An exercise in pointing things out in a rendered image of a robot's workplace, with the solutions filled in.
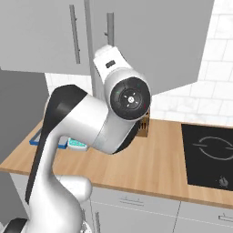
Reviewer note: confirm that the black hob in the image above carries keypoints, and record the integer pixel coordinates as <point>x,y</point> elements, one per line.
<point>209,157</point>

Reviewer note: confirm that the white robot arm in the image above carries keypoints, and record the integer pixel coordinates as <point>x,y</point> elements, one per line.
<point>69,121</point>

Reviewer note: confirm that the pale grey drawer front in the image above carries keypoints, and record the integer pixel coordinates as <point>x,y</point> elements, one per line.
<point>206,214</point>
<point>151,198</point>

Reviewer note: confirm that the pale teal flat object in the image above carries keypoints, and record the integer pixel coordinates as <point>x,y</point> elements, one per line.
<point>77,145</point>

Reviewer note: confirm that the dark grey tall appliance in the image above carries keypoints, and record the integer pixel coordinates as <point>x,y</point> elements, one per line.
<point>18,103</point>

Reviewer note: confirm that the blue rimmed grey tray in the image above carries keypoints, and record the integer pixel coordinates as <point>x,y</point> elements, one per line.
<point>35,139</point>

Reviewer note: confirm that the pale grey base cabinet door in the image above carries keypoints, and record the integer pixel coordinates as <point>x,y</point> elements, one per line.
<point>136,221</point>
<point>203,228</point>

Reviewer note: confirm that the grey wall cabinet door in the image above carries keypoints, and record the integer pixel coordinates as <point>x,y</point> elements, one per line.
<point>164,39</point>
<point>36,33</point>

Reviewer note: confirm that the wooden knife block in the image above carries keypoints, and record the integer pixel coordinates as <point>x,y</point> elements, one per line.
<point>143,125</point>

